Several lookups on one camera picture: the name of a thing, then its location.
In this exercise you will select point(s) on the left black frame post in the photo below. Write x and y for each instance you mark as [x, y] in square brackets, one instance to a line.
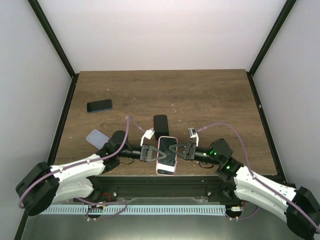
[44, 22]

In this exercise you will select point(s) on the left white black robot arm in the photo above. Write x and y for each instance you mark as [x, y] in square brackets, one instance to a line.
[48, 184]

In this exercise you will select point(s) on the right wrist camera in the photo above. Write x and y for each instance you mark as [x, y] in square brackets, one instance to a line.
[193, 134]

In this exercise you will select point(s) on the light blue slotted cable duct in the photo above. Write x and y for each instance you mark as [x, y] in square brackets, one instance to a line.
[202, 210]

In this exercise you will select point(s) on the bare black phone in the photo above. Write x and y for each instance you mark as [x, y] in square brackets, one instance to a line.
[167, 153]

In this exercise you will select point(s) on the metal sheet panel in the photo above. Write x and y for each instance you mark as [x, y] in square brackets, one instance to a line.
[261, 226]

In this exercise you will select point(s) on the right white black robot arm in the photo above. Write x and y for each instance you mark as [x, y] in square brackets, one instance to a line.
[298, 208]

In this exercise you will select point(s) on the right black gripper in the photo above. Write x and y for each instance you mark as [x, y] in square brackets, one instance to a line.
[190, 149]

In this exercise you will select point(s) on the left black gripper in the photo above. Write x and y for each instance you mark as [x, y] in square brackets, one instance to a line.
[148, 159]

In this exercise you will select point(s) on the black aluminium frame rail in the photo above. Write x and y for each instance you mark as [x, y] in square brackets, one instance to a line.
[208, 187]

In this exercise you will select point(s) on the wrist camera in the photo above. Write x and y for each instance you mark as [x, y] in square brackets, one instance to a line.
[193, 134]
[148, 134]

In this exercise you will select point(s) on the right black frame post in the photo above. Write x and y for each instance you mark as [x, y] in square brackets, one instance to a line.
[280, 20]

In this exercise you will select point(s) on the pink phone case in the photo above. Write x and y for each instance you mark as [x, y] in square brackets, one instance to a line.
[157, 165]

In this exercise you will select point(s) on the black frame post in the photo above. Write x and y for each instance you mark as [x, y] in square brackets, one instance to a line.
[280, 20]
[44, 22]

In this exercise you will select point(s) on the lavender phone case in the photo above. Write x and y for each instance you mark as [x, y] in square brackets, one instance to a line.
[97, 138]

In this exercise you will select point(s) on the black phone in blue case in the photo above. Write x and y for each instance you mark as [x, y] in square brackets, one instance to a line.
[100, 105]

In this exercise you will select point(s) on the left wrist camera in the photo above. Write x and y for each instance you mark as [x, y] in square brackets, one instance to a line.
[148, 134]

